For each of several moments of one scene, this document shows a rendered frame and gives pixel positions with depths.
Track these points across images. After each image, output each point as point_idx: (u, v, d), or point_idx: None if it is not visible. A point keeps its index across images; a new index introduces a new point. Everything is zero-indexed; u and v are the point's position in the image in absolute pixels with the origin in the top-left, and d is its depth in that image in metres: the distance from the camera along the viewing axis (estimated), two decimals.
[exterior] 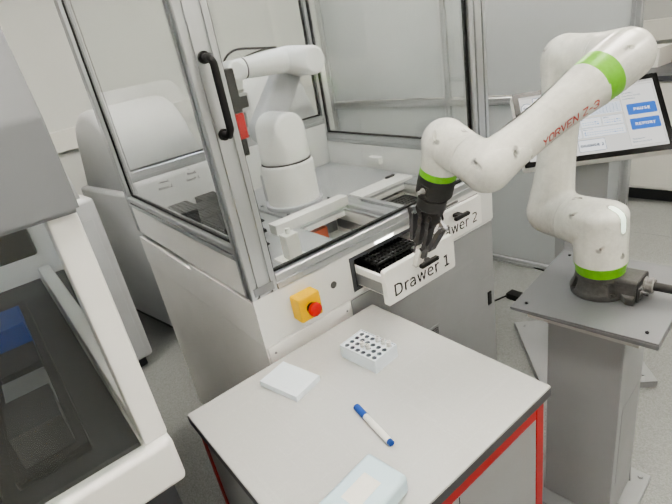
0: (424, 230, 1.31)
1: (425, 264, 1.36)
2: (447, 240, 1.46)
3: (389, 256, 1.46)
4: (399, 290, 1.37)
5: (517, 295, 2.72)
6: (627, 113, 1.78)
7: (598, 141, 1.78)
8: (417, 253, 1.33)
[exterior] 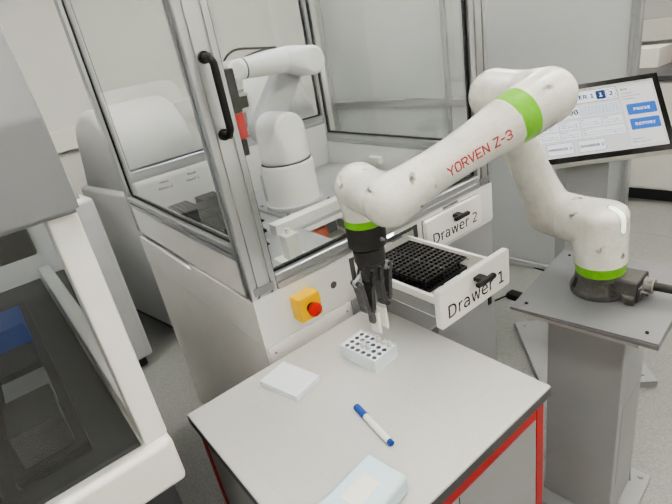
0: (380, 289, 1.19)
1: (482, 283, 1.22)
2: (502, 255, 1.31)
3: (438, 273, 1.32)
4: (453, 312, 1.23)
5: (517, 295, 2.72)
6: (627, 113, 1.78)
7: (598, 141, 1.78)
8: None
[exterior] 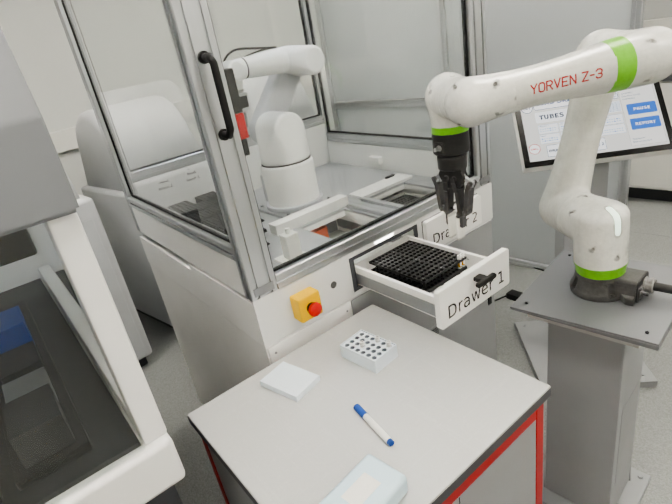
0: (452, 196, 1.31)
1: (482, 283, 1.22)
2: (502, 255, 1.31)
3: (438, 273, 1.32)
4: (453, 312, 1.23)
5: (517, 295, 2.72)
6: (627, 113, 1.78)
7: None
8: (455, 223, 1.31)
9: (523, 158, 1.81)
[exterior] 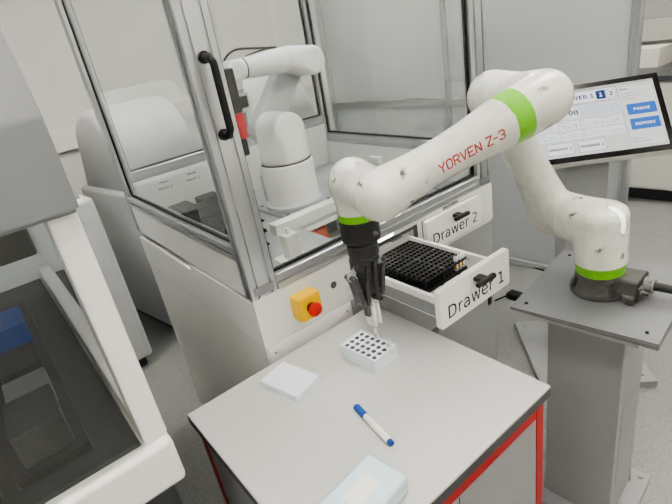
0: (373, 284, 1.20)
1: (482, 283, 1.22)
2: (502, 255, 1.31)
3: (438, 273, 1.32)
4: (453, 312, 1.23)
5: (517, 295, 2.72)
6: (627, 113, 1.78)
7: (598, 141, 1.78)
8: None
9: None
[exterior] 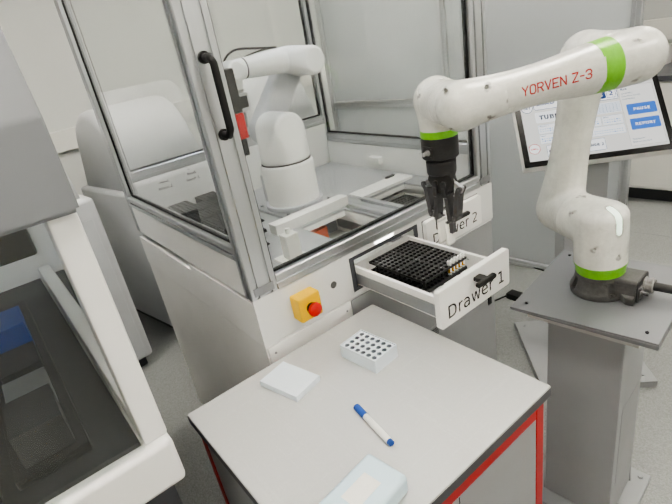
0: (441, 202, 1.29)
1: (482, 283, 1.22)
2: (502, 255, 1.31)
3: (438, 273, 1.32)
4: (453, 312, 1.23)
5: (517, 295, 2.72)
6: (627, 113, 1.78)
7: (598, 141, 1.78)
8: (445, 228, 1.29)
9: (523, 158, 1.81)
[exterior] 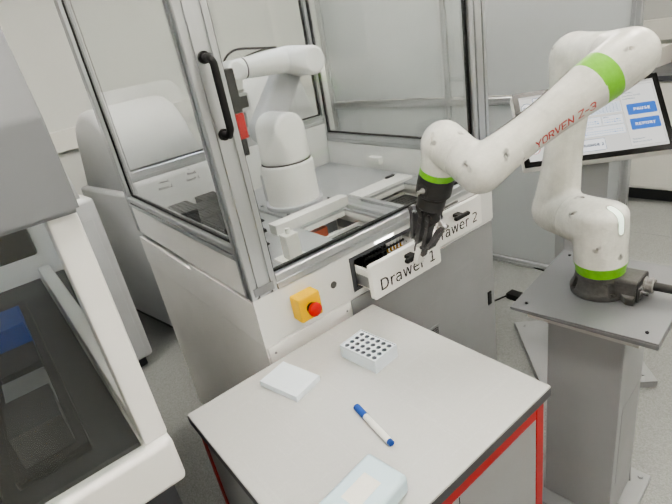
0: (424, 229, 1.35)
1: (410, 259, 1.40)
2: (433, 236, 1.50)
3: (376, 252, 1.51)
4: (385, 284, 1.41)
5: (517, 295, 2.72)
6: (627, 113, 1.78)
7: (598, 141, 1.78)
8: (417, 251, 1.38)
9: None
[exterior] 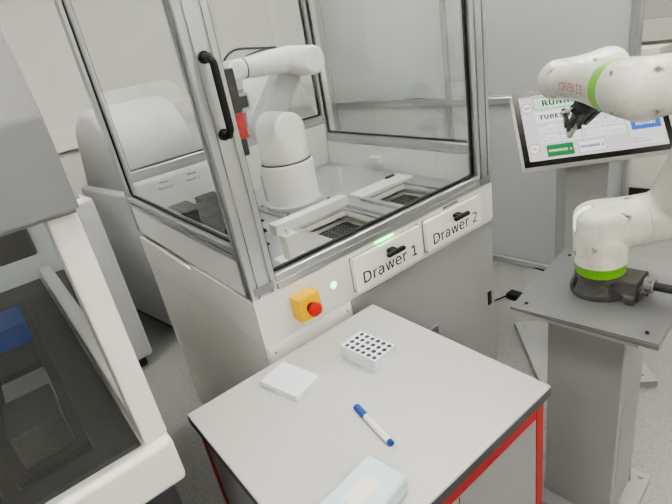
0: (581, 118, 1.58)
1: (392, 253, 1.46)
2: (414, 231, 1.55)
3: None
4: (368, 277, 1.47)
5: (517, 295, 2.72)
6: None
7: (598, 141, 1.78)
8: None
9: (523, 158, 1.81)
